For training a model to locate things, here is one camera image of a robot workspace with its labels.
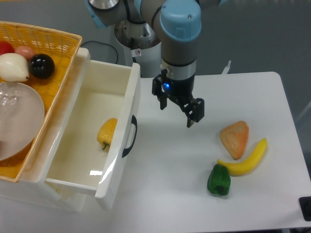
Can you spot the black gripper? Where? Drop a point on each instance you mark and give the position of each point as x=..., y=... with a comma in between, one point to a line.
x=180, y=93

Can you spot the white top drawer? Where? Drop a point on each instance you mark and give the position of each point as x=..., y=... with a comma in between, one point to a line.
x=108, y=91

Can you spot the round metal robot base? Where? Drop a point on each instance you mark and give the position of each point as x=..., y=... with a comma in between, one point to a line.
x=135, y=36

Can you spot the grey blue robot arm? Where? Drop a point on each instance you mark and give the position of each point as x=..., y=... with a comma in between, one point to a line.
x=162, y=36

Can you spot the white drawer cabinet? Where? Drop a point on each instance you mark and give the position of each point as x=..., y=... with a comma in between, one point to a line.
x=33, y=187

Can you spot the yellow toy bell pepper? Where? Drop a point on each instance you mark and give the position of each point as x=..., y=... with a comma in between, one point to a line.
x=106, y=132

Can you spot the yellow toy banana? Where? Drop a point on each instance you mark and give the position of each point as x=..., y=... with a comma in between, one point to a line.
x=250, y=163

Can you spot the green toy bell pepper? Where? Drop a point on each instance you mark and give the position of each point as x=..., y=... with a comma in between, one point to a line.
x=219, y=180

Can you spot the yellow woven basket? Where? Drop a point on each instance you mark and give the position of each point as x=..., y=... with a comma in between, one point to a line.
x=62, y=47

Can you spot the black toy ball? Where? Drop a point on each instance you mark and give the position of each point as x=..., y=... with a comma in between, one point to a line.
x=41, y=66

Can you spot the pink plastic bowl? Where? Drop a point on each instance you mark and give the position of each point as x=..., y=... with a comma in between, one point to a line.
x=21, y=117

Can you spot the black device at table edge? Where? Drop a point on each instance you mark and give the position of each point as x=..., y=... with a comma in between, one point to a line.
x=305, y=205

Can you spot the pink toy fruit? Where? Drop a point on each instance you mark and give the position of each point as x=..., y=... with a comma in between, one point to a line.
x=25, y=51

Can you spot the white toy onion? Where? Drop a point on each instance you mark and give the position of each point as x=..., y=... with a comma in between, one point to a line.
x=14, y=68

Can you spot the red toy tomato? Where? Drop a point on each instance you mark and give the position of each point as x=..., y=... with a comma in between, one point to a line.
x=6, y=47

